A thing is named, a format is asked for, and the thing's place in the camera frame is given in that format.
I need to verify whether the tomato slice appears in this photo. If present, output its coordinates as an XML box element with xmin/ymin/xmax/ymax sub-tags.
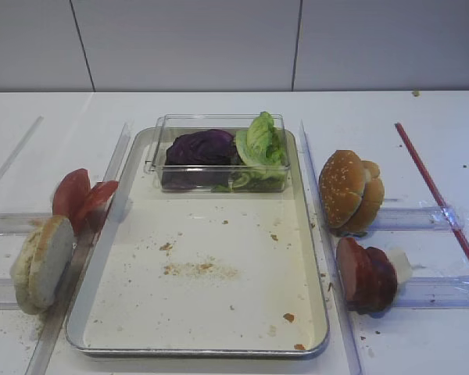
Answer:
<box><xmin>52</xmin><ymin>168</ymin><xmax>91</xmax><ymax>223</ymax></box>
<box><xmin>72</xmin><ymin>180</ymin><xmax>119</xmax><ymax>235</ymax></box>

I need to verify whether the front meat patty slice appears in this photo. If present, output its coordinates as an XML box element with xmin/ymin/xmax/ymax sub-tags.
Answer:
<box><xmin>336</xmin><ymin>237</ymin><xmax>374</xmax><ymax>310</ymax></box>

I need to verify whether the clear long rail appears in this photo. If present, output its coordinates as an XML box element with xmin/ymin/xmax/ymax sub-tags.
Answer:
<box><xmin>299</xmin><ymin>120</ymin><xmax>363</xmax><ymax>374</ymax></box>
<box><xmin>25</xmin><ymin>122</ymin><xmax>133</xmax><ymax>374</ymax></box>

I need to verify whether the right tomato slice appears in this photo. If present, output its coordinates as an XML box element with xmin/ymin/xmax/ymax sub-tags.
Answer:
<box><xmin>72</xmin><ymin>180</ymin><xmax>119</xmax><ymax>235</ymax></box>

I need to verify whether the white cheese slice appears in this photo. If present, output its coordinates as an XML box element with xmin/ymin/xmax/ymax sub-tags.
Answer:
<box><xmin>387</xmin><ymin>247</ymin><xmax>413</xmax><ymax>284</ymax></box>

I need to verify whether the sesame bun top front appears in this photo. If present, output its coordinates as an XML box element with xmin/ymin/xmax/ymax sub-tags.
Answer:
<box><xmin>318</xmin><ymin>150</ymin><xmax>366</xmax><ymax>228</ymax></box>

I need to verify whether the left tomato slice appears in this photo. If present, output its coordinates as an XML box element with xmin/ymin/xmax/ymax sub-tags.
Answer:
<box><xmin>52</xmin><ymin>168</ymin><xmax>91</xmax><ymax>223</ymax></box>

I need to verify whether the clear plastic container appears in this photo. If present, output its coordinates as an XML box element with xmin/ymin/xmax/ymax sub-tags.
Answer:
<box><xmin>145</xmin><ymin>111</ymin><xmax>290</xmax><ymax>193</ymax></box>

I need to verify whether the clear holder upper left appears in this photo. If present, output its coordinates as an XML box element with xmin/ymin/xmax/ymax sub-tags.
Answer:
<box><xmin>0</xmin><ymin>212</ymin><xmax>52</xmax><ymax>235</ymax></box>

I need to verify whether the clear holder upper right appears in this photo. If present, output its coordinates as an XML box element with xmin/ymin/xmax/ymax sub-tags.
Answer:
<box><xmin>368</xmin><ymin>206</ymin><xmax>464</xmax><ymax>231</ymax></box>

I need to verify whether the metal baking tray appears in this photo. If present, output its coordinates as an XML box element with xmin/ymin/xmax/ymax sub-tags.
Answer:
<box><xmin>66</xmin><ymin>129</ymin><xmax>329</xmax><ymax>358</ymax></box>

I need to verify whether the rear meat patty slice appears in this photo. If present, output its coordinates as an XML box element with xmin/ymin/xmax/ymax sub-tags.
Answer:
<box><xmin>353</xmin><ymin>247</ymin><xmax>398</xmax><ymax>313</ymax></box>

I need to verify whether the red plastic strip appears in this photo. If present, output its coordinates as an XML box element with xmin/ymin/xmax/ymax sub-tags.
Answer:
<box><xmin>394</xmin><ymin>123</ymin><xmax>469</xmax><ymax>262</ymax></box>

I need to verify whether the meat patty slice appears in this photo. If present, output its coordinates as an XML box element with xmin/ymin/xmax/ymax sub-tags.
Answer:
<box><xmin>336</xmin><ymin>237</ymin><xmax>374</xmax><ymax>310</ymax></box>
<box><xmin>353</xmin><ymin>247</ymin><xmax>398</xmax><ymax>313</ymax></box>

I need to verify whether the bun top rear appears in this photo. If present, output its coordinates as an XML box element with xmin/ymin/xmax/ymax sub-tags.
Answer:
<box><xmin>345</xmin><ymin>160</ymin><xmax>385</xmax><ymax>233</ymax></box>

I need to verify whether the clear right long rail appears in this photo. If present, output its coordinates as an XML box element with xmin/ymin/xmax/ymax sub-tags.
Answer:
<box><xmin>299</xmin><ymin>120</ymin><xmax>363</xmax><ymax>374</ymax></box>

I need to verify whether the bun slice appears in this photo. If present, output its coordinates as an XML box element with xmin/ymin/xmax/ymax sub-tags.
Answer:
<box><xmin>28</xmin><ymin>215</ymin><xmax>75</xmax><ymax>309</ymax></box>
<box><xmin>9</xmin><ymin>226</ymin><xmax>43</xmax><ymax>315</ymax></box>

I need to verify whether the bun bottom slice front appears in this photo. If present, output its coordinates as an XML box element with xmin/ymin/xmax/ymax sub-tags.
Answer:
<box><xmin>28</xmin><ymin>215</ymin><xmax>75</xmax><ymax>309</ymax></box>

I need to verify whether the purple cabbage leaf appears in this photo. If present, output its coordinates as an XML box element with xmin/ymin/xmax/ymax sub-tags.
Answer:
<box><xmin>161</xmin><ymin>129</ymin><xmax>236</xmax><ymax>190</ymax></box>

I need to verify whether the clear holder lower right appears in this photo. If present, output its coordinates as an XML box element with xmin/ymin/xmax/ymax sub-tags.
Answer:
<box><xmin>392</xmin><ymin>276</ymin><xmax>469</xmax><ymax>309</ymax></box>

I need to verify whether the green lettuce leaf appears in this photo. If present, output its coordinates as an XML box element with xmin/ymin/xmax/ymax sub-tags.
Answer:
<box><xmin>211</xmin><ymin>111</ymin><xmax>286</xmax><ymax>193</ymax></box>

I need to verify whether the bun bottom slice rear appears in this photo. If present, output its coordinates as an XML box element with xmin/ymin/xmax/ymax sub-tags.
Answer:
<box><xmin>9</xmin><ymin>226</ymin><xmax>43</xmax><ymax>315</ymax></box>

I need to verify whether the clear left long rail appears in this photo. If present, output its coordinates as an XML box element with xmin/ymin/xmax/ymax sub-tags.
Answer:
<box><xmin>25</xmin><ymin>122</ymin><xmax>133</xmax><ymax>374</ymax></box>

